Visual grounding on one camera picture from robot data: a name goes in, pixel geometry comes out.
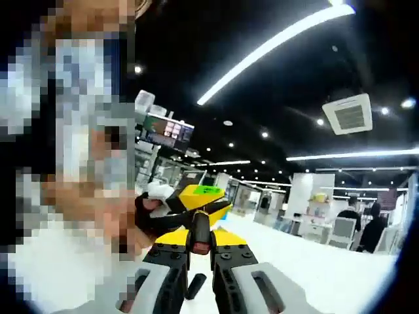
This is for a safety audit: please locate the black and gold lipstick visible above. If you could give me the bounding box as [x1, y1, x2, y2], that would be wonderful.
[191, 211, 211, 256]

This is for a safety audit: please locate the black lipstick cap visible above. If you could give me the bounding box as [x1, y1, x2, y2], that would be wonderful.
[185, 273, 208, 300]

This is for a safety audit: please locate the person's left hand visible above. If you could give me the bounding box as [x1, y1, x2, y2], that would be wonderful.
[136, 192, 164, 253]

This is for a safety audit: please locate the white display shelf unit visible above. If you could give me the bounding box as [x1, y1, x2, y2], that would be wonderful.
[290, 172, 337, 232]

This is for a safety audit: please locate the long ceiling light strip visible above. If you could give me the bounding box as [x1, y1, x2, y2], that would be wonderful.
[285, 148, 419, 162]
[196, 2, 356, 106]

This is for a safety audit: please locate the white mesh office chair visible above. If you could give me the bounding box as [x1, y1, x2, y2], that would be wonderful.
[328, 217, 357, 250]
[373, 225, 402, 255]

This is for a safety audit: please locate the group of ceiling spotlights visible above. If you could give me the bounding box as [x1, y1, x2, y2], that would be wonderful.
[133, 64, 416, 164]

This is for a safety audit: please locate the purple poster board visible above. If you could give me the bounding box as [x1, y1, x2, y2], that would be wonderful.
[377, 188, 399, 211]

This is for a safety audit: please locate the ceiling air conditioner vent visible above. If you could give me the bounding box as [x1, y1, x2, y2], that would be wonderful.
[321, 92, 374, 135]

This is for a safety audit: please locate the wall display screen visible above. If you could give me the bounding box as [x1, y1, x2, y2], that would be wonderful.
[143, 113, 196, 154]

